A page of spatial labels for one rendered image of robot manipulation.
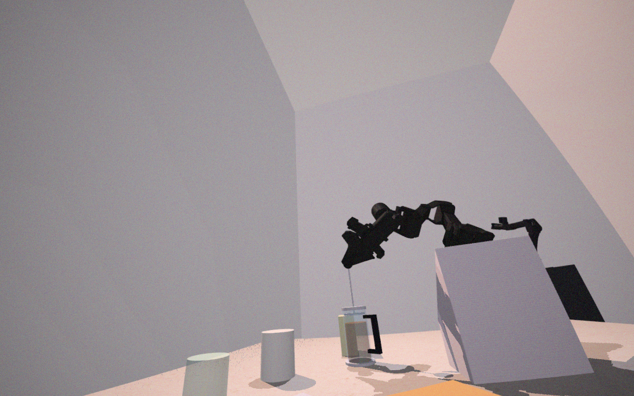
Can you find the french press coffee maker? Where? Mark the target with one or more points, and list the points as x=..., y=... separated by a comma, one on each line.
x=357, y=339

